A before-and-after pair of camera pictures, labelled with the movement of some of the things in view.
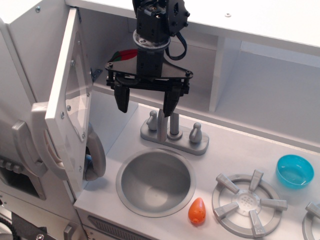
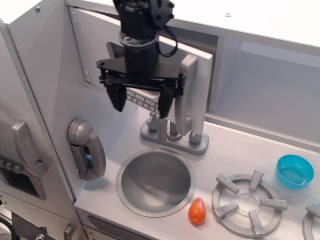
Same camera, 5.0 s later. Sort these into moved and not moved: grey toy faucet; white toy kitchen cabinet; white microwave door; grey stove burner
Moved: white microwave door
Not moved: grey stove burner; grey toy faucet; white toy kitchen cabinet
